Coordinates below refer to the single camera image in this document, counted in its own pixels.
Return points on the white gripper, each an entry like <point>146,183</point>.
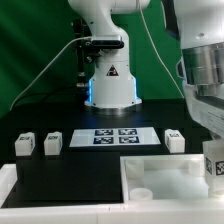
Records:
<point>207,111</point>

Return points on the white square table top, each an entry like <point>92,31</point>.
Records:
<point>169,177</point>

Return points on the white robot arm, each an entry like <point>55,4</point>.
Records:
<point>200,27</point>

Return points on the white sheet with markers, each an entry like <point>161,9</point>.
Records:
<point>114,137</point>

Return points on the black stand behind robot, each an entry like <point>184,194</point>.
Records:
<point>85,55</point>

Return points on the white left fence block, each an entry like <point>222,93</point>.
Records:
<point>8,178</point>

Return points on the white front rail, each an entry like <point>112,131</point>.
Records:
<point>209,211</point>

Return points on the black camera on base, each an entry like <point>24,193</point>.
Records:
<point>107,42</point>

